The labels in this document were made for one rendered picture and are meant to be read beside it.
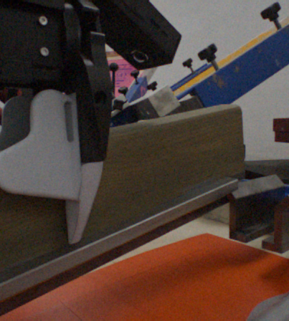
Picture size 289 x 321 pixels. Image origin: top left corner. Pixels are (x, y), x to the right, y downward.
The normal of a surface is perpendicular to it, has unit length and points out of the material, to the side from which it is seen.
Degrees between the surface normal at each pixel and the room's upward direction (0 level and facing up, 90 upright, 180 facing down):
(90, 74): 79
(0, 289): 92
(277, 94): 90
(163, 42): 90
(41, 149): 84
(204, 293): 0
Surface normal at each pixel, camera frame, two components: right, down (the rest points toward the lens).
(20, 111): 0.59, 0.17
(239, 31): -0.76, 0.08
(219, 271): -0.02, -0.99
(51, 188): 0.64, -0.04
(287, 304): 0.28, -0.81
